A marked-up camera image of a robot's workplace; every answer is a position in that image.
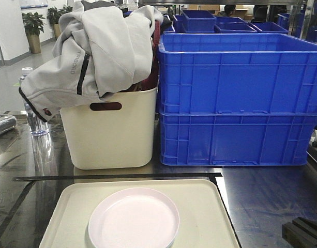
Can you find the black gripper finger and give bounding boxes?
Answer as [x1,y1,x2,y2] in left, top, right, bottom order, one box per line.
[282,217,317,247]

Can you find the pink plate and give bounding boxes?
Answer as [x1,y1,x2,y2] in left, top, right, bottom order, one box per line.
[88,188,180,247]

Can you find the cream tray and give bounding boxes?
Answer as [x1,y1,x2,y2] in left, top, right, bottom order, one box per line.
[40,179,239,247]

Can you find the lower blue stacked crate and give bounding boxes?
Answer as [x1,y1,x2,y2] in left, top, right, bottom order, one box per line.
[160,113,317,166]

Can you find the blue crate on table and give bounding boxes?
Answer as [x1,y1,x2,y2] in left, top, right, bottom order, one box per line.
[158,33,317,115]

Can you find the cream storage basket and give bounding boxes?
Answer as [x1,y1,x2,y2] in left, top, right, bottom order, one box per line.
[60,88,157,170]

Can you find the small blue bin background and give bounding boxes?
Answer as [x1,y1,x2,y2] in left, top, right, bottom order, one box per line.
[182,10,216,33]

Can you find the grey jacket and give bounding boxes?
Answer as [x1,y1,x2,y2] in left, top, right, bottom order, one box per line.
[19,1,164,122]

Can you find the stainless steel table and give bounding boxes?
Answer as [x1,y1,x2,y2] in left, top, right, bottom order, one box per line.
[0,112,317,247]

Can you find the plastic water bottle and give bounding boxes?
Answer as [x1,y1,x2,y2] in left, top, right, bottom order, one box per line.
[19,67,49,136]

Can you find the white handheld device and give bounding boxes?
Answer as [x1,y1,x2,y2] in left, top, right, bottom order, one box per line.
[0,114,17,135]

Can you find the potted plant background left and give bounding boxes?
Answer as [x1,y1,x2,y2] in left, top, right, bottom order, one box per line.
[22,12,45,54]

